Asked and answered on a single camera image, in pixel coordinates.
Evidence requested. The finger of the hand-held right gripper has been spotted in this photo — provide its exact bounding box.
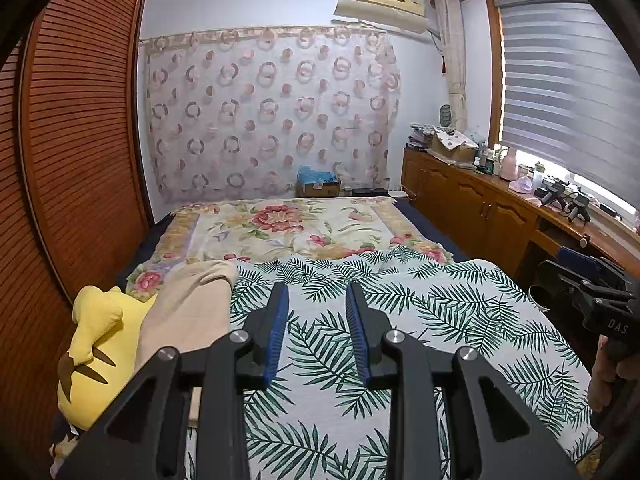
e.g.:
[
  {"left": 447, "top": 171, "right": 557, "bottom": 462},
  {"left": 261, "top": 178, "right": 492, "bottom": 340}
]
[
  {"left": 539, "top": 259, "right": 586, "bottom": 308},
  {"left": 556, "top": 246, "right": 626, "bottom": 281}
]

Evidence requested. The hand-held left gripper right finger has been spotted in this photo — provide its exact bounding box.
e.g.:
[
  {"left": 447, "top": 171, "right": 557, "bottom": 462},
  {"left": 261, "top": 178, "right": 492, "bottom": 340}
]
[{"left": 345, "top": 282, "right": 581, "bottom": 480}]

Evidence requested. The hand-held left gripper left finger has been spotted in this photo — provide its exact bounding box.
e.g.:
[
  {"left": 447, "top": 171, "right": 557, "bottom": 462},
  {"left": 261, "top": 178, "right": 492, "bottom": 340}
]
[{"left": 55, "top": 281, "right": 291, "bottom": 480}]

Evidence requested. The beige printed T-shirt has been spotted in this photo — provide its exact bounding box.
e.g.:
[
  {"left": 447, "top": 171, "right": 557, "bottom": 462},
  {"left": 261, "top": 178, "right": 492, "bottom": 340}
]
[{"left": 135, "top": 259, "right": 240, "bottom": 421}]

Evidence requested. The person's right hand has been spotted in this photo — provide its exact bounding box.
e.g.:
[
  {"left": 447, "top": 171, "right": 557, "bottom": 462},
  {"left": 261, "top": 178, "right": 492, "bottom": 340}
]
[{"left": 587, "top": 335, "right": 640, "bottom": 426}]

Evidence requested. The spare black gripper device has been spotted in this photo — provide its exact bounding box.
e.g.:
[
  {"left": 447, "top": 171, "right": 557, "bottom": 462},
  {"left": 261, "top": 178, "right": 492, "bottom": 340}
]
[
  {"left": 535, "top": 182, "right": 566, "bottom": 208},
  {"left": 562, "top": 192, "right": 593, "bottom": 223}
]

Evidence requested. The palm leaf blanket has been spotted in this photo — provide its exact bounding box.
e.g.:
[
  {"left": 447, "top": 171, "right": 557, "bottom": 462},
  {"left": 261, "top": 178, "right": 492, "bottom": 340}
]
[{"left": 182, "top": 247, "right": 601, "bottom": 480}]

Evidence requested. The floral blanket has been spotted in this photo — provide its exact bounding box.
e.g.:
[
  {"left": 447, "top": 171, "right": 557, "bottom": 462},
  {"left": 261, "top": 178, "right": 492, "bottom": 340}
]
[{"left": 125, "top": 197, "right": 456, "bottom": 296}]

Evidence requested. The wooden cabinet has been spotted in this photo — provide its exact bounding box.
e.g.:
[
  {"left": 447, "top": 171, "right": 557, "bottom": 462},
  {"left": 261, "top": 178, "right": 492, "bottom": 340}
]
[{"left": 401, "top": 145, "right": 640, "bottom": 281}]

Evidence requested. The small cardboard box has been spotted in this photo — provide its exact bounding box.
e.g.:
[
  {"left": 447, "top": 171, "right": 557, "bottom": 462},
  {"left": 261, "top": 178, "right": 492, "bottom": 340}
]
[{"left": 296, "top": 180, "right": 342, "bottom": 198}]

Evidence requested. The blue crumpled bag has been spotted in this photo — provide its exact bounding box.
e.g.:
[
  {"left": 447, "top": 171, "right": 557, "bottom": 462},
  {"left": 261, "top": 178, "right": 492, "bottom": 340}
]
[{"left": 298, "top": 165, "right": 336, "bottom": 186}]

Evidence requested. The open cardboard box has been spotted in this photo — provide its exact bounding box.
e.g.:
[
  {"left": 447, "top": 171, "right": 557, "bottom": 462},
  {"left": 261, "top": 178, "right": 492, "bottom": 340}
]
[{"left": 430, "top": 127, "right": 478, "bottom": 163}]

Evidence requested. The grey zebra window blind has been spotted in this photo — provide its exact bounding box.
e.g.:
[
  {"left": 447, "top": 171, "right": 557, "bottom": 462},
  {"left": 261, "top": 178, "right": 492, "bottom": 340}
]
[{"left": 499, "top": 0, "right": 640, "bottom": 216}]

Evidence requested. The yellow plush toy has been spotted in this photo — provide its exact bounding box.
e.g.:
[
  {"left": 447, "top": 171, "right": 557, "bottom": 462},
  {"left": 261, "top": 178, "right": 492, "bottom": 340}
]
[{"left": 56, "top": 285, "right": 158, "bottom": 433}]

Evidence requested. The pile of folded cloth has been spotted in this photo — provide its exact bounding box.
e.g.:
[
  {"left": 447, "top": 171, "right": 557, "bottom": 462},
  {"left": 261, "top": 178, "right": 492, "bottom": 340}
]
[{"left": 407, "top": 122, "right": 436, "bottom": 150}]

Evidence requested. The circle pattern sheer curtain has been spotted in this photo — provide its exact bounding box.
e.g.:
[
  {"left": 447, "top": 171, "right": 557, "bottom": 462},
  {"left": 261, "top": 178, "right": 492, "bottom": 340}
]
[{"left": 140, "top": 25, "right": 402, "bottom": 206}]

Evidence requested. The tied cream curtain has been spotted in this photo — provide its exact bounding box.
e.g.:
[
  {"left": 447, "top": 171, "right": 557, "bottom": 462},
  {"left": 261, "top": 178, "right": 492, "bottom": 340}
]
[{"left": 432, "top": 0, "right": 468, "bottom": 133}]

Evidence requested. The wooden louvred wardrobe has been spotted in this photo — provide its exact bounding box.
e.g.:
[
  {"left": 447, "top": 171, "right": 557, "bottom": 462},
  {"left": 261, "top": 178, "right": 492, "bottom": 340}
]
[{"left": 0, "top": 0, "right": 151, "bottom": 461}]

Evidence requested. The cream air conditioner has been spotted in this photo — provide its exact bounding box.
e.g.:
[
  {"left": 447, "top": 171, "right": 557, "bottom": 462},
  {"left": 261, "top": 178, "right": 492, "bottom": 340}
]
[{"left": 334, "top": 0, "right": 433, "bottom": 33}]

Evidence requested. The wooden window frame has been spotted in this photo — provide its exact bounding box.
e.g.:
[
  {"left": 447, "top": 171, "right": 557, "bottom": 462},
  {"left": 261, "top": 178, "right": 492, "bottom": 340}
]
[{"left": 485, "top": 0, "right": 640, "bottom": 161}]

